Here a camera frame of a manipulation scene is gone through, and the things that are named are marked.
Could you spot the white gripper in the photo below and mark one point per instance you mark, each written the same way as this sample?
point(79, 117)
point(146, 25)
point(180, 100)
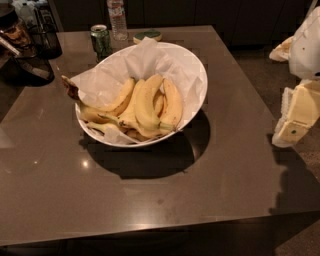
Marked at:
point(306, 50)

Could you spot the yellow banana bunch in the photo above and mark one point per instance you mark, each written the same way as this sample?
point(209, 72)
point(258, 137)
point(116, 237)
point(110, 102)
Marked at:
point(120, 116)

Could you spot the white bowl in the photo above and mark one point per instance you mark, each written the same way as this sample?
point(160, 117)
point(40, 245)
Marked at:
point(195, 83)

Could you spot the green yellow sponge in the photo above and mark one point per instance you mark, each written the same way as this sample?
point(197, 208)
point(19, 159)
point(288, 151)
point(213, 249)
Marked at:
point(152, 34)

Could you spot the clear plastic water bottle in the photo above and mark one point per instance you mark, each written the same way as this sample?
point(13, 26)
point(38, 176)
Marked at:
point(117, 18)

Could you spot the white paper liner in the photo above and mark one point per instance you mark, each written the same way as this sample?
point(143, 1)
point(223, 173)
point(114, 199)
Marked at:
point(146, 63)

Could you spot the green soda can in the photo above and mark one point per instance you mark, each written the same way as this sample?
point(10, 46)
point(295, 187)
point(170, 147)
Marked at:
point(101, 41)

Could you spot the black mesh basket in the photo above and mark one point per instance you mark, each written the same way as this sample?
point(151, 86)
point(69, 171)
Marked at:
point(45, 38)

